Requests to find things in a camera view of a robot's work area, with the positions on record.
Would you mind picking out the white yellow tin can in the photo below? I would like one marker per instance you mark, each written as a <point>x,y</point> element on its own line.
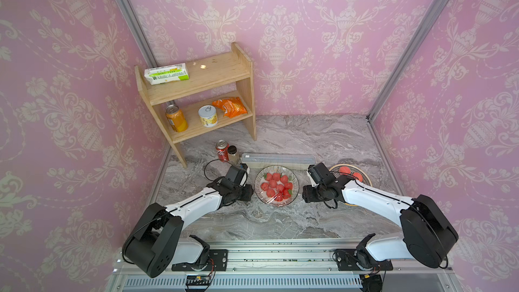
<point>208,116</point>

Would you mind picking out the cream plastic wrap dispenser box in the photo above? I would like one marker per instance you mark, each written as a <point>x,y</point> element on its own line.
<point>291,161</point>

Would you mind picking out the orange snack bag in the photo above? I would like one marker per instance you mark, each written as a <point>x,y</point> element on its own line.
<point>231,106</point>

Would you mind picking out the red cola can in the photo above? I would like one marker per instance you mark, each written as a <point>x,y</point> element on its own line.
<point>222,150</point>

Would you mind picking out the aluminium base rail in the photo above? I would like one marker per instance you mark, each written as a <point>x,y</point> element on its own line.
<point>309,265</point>

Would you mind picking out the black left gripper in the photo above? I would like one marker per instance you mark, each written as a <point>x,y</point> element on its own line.
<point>249,192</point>

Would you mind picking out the green white carton box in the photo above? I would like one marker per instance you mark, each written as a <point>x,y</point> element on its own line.
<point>164,74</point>

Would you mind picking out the aluminium corner frame post left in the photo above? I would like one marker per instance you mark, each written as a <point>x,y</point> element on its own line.
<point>130,16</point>

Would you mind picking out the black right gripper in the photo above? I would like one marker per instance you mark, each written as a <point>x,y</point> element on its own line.
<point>307,194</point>

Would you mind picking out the orange drink can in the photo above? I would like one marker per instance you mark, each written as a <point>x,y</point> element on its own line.
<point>176,118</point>

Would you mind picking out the striped plate of peaches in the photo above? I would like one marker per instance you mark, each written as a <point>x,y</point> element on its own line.
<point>352,171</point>

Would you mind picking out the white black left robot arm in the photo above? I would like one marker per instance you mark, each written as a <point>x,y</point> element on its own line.
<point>155,243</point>

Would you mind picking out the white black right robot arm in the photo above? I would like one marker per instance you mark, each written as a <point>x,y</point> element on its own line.
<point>425,234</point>

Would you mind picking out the aluminium corner frame post right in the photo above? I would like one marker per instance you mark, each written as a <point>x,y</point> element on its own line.
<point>425,26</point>

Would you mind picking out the aluminium corner frame post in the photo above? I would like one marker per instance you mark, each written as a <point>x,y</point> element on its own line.
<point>425,26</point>
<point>130,16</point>

